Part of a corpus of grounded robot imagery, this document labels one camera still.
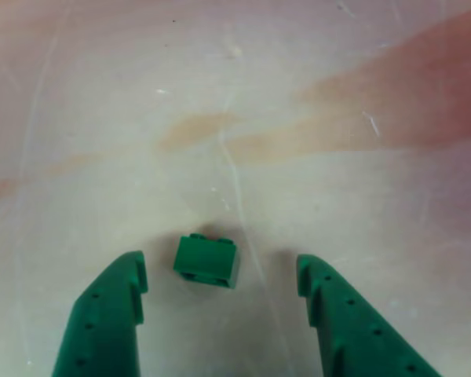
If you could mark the small green lego brick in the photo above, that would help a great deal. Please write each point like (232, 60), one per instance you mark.
(206, 259)

